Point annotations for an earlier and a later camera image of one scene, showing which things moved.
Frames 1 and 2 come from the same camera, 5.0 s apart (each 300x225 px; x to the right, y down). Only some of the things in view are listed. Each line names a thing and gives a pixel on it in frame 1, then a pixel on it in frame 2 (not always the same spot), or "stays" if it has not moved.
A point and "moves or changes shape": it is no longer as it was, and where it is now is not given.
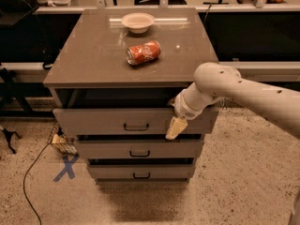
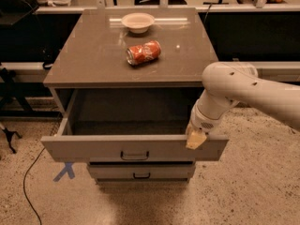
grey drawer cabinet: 114,81 stays
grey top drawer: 129,121 moves or changes shape
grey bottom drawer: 142,171 stays
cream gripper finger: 176,127 → 195,139
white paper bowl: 138,22 stays
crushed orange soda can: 145,52 stays
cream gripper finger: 172,101 → 188,129
